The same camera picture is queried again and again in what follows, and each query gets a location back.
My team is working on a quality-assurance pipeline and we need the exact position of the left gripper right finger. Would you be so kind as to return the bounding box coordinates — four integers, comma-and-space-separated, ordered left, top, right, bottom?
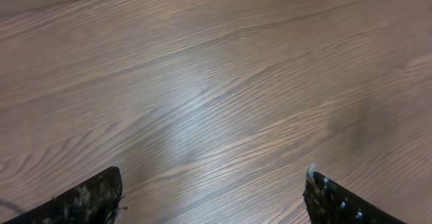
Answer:
303, 171, 404, 224

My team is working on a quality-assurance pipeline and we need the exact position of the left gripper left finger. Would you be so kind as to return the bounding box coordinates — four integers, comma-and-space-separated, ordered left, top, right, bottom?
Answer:
1, 166, 123, 224

